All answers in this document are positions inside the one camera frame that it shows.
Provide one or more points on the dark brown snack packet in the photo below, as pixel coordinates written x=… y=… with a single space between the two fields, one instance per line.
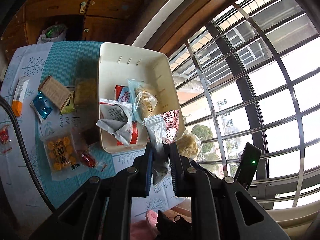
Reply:
x=87 y=133

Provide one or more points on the brown paper snack packet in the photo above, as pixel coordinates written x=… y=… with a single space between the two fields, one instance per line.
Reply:
x=53 y=93

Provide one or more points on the wooden desk with drawers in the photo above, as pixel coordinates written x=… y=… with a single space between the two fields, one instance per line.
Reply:
x=107 y=12

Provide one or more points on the green yellow snack packet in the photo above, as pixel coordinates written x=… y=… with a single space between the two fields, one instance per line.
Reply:
x=68 y=103

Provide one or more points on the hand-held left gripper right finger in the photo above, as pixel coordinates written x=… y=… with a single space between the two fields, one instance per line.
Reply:
x=174 y=172

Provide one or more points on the silver snack packet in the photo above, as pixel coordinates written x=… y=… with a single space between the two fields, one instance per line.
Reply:
x=115 y=116

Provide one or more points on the blue foil snack packet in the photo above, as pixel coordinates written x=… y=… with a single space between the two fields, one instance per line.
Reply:
x=42 y=106

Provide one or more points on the orange cracker clear packet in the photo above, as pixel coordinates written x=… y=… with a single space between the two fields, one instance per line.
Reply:
x=61 y=155

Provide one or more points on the pale blue clear bread packet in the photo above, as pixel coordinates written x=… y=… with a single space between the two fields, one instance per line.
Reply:
x=147 y=102

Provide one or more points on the white drawer safety lock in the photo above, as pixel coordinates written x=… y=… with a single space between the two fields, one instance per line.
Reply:
x=82 y=7

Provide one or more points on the green plastic bag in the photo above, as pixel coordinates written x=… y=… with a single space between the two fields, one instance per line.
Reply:
x=52 y=32

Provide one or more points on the large pale grey snack packet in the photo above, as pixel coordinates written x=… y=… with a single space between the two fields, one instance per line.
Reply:
x=156 y=135

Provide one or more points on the orange white snack bar packet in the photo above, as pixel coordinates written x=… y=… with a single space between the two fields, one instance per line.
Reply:
x=21 y=95

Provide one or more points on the black zippered clothing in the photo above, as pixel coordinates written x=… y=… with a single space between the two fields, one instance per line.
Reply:
x=170 y=226

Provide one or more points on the white plastic storage bin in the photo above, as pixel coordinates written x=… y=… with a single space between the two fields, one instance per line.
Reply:
x=125 y=52

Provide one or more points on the yellow noodle snack packet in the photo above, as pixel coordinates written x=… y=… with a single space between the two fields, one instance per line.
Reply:
x=85 y=92

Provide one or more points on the round yellow rice cracker packet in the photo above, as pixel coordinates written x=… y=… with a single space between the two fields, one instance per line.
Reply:
x=188 y=146

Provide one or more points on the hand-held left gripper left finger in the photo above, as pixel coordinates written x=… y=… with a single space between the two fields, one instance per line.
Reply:
x=149 y=172

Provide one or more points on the blue white wafer packet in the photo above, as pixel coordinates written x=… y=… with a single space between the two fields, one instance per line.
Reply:
x=125 y=98

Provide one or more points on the window with metal grille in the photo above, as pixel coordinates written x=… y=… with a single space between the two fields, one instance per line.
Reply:
x=217 y=120

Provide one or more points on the red candy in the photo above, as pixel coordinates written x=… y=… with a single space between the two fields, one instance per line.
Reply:
x=87 y=158
x=4 y=136

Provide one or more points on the blue white printed tablecloth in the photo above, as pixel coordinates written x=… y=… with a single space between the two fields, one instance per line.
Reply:
x=62 y=60

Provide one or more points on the red chips packet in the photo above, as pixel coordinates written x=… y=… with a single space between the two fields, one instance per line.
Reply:
x=121 y=88

